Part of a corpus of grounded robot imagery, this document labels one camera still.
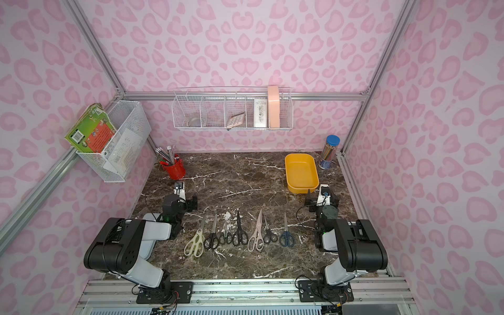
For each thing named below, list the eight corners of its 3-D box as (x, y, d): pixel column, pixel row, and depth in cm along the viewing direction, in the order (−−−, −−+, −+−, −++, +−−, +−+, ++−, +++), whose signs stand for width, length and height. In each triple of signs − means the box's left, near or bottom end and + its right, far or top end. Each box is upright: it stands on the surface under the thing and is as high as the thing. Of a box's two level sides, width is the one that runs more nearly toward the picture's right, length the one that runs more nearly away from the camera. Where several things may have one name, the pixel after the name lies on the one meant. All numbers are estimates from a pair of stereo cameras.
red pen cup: (169, 179, 111) (162, 168, 103) (173, 167, 116) (167, 156, 109) (183, 179, 111) (177, 168, 103) (187, 167, 116) (182, 155, 109)
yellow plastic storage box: (287, 194, 103) (288, 187, 98) (283, 161, 119) (284, 153, 114) (318, 194, 103) (321, 187, 98) (311, 160, 119) (313, 153, 113)
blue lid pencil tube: (320, 170, 113) (329, 145, 98) (317, 160, 119) (325, 134, 104) (331, 170, 113) (342, 145, 98) (328, 160, 119) (338, 134, 103)
